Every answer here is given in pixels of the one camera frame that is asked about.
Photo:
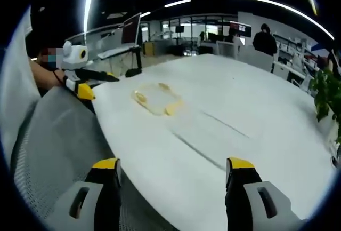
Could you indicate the clear plastic bag with items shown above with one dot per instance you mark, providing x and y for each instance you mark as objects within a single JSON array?
[{"x": 170, "y": 92}]

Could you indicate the yellow plastic buckle part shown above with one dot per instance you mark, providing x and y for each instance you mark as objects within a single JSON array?
[
  {"x": 174, "y": 107},
  {"x": 140, "y": 97}
]

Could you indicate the grey mesh office chair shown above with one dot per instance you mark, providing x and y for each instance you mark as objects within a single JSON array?
[{"x": 61, "y": 140}]

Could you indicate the red wall screen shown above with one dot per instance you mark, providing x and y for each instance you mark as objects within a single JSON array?
[{"x": 241, "y": 26}]

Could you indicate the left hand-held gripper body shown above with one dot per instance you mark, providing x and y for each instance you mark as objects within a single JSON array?
[{"x": 73, "y": 57}]

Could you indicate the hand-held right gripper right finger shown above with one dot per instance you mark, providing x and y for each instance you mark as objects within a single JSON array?
[{"x": 239, "y": 188}]

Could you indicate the green potted plant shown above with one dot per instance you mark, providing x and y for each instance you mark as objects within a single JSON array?
[{"x": 326, "y": 92}]

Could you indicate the computer monitor with dark screen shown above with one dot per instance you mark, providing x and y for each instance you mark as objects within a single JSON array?
[{"x": 131, "y": 29}]

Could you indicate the long ceiling light strip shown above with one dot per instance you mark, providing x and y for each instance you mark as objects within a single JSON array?
[
  {"x": 88, "y": 12},
  {"x": 177, "y": 3},
  {"x": 287, "y": 8}
]

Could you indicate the person's white shirt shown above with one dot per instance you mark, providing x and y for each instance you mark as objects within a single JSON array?
[{"x": 16, "y": 87}]

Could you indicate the yellow box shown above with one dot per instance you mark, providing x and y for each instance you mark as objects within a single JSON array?
[{"x": 149, "y": 48}]

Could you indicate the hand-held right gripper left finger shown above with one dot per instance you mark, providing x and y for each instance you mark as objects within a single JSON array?
[{"x": 106, "y": 193}]

